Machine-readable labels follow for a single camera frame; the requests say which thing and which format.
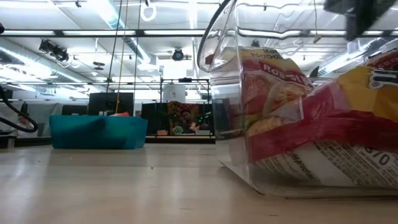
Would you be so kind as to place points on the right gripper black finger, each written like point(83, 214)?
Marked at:
point(357, 26)

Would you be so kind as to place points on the clear plastic bin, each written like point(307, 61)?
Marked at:
point(224, 77)

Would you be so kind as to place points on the black round ceiling fixture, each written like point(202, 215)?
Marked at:
point(178, 54)

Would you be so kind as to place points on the small white container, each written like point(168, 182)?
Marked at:
point(202, 132)

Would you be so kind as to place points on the person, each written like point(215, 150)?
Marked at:
point(24, 124)
point(187, 116)

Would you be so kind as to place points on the white box in rack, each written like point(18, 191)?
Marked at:
point(174, 93)

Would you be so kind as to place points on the colourful patterned cloth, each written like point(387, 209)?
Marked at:
point(174, 109)

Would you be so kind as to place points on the small green plant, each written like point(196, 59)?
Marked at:
point(178, 130)

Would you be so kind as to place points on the small orange container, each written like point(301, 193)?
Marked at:
point(162, 132)

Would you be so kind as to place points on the dark desk partition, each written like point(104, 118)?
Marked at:
point(152, 118)

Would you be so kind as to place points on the dark ceiling disc fixture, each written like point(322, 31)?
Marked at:
point(99, 64)

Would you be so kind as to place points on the large black monitor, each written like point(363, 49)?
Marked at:
point(102, 102)

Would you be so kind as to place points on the blue plastic bin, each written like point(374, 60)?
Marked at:
point(93, 133)

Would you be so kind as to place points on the small black monitor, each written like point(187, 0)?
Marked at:
point(74, 110)

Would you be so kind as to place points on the black ceiling spotlight cluster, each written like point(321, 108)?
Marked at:
point(59, 55)

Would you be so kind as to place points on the black metal rack frame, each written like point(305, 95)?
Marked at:
point(185, 80)

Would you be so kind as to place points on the black table edge rail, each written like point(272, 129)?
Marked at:
point(180, 140)

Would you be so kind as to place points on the black overhead frame bar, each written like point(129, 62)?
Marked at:
point(140, 32)

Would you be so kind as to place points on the silver ceiling air duct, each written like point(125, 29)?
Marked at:
point(133, 46)
point(28, 59)

